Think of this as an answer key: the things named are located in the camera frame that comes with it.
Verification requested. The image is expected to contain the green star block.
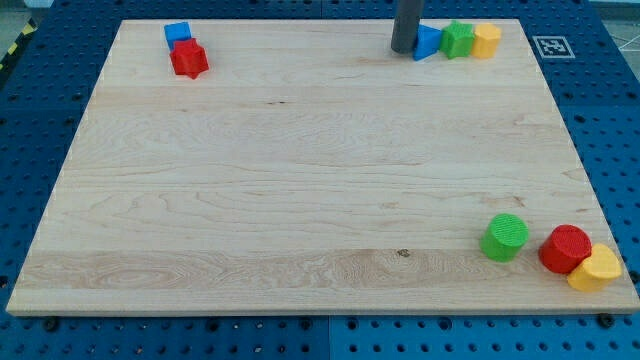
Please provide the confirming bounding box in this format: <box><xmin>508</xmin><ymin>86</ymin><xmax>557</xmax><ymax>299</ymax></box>
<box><xmin>439</xmin><ymin>20</ymin><xmax>475</xmax><ymax>59</ymax></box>

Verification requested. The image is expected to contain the yellow heart block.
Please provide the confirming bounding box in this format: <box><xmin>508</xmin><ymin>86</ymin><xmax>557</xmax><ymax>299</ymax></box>
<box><xmin>567</xmin><ymin>243</ymin><xmax>622</xmax><ymax>292</ymax></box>

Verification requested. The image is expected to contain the grey cylindrical pointer rod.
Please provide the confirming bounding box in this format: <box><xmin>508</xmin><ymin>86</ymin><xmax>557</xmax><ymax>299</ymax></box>
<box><xmin>391</xmin><ymin>0</ymin><xmax>425</xmax><ymax>54</ymax></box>

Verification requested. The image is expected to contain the white fiducial marker tag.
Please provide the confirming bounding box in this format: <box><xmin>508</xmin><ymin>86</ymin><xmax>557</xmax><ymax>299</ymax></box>
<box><xmin>533</xmin><ymin>35</ymin><xmax>575</xmax><ymax>59</ymax></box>

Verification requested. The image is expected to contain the red star block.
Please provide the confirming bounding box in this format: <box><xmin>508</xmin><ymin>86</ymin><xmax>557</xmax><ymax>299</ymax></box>
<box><xmin>170</xmin><ymin>38</ymin><xmax>210</xmax><ymax>79</ymax></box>

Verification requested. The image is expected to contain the blue triangle block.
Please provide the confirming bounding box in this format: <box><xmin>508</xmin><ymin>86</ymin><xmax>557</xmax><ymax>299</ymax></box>
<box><xmin>413</xmin><ymin>25</ymin><xmax>442</xmax><ymax>61</ymax></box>

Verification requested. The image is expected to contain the large wooden board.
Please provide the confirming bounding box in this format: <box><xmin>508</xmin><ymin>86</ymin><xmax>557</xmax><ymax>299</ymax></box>
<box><xmin>7</xmin><ymin>19</ymin><xmax>639</xmax><ymax>316</ymax></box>

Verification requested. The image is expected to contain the green cylinder block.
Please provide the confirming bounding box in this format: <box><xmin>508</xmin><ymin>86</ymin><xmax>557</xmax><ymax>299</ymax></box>
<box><xmin>480</xmin><ymin>213</ymin><xmax>529</xmax><ymax>262</ymax></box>

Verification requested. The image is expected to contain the blue cube block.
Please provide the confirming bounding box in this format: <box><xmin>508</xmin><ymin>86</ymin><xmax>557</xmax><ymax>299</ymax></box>
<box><xmin>164</xmin><ymin>21</ymin><xmax>192</xmax><ymax>50</ymax></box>

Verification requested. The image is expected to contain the yellow hexagon block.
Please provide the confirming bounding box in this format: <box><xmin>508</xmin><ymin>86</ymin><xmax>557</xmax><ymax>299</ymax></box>
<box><xmin>470</xmin><ymin>23</ymin><xmax>502</xmax><ymax>59</ymax></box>

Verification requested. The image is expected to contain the red cylinder block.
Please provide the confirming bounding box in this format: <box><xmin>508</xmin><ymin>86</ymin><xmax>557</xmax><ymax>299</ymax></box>
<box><xmin>538</xmin><ymin>224</ymin><xmax>592</xmax><ymax>274</ymax></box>

